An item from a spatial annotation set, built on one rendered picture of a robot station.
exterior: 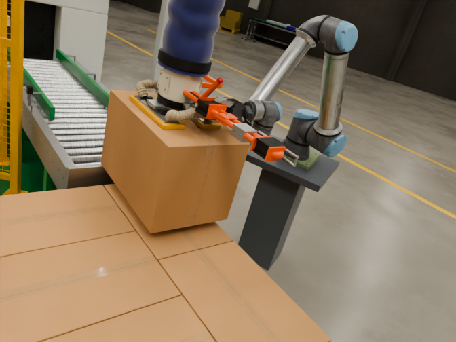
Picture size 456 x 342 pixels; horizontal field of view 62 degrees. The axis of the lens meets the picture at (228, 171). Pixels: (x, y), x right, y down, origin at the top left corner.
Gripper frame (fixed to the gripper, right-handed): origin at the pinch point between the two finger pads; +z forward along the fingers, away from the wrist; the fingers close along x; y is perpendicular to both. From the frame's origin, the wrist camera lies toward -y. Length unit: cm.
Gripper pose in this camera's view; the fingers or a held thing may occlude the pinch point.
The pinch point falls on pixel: (214, 110)
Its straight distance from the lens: 151.0
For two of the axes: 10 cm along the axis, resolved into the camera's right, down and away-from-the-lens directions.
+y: -5.8, -4.7, 6.6
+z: -7.7, 0.7, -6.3
